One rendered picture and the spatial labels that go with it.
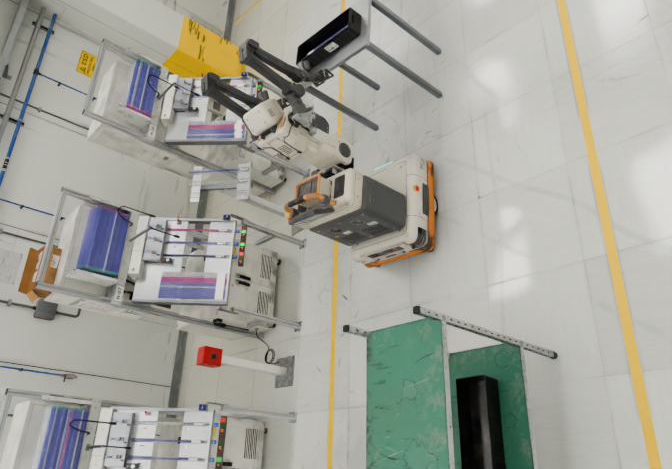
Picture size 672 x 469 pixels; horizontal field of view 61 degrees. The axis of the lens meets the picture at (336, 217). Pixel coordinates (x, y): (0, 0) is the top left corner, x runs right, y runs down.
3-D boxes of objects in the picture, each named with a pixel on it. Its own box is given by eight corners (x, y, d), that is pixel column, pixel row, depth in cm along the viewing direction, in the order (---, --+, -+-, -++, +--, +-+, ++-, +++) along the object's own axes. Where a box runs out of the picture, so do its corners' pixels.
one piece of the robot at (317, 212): (346, 208, 346) (320, 212, 330) (310, 223, 371) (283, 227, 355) (342, 191, 347) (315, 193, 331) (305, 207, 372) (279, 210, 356)
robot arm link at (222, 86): (200, 85, 352) (209, 77, 344) (201, 77, 354) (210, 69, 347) (256, 114, 378) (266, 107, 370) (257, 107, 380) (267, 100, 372)
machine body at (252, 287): (283, 254, 517) (225, 234, 481) (277, 330, 486) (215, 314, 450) (243, 272, 561) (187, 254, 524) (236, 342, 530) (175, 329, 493)
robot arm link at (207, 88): (194, 92, 347) (203, 85, 340) (201, 76, 354) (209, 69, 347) (252, 132, 370) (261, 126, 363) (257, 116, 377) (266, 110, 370)
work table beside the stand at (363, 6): (442, 96, 424) (366, 43, 377) (375, 131, 473) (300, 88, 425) (441, 49, 443) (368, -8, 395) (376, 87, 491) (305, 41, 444)
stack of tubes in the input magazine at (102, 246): (130, 214, 443) (96, 203, 427) (117, 276, 420) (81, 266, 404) (123, 219, 451) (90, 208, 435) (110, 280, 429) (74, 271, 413)
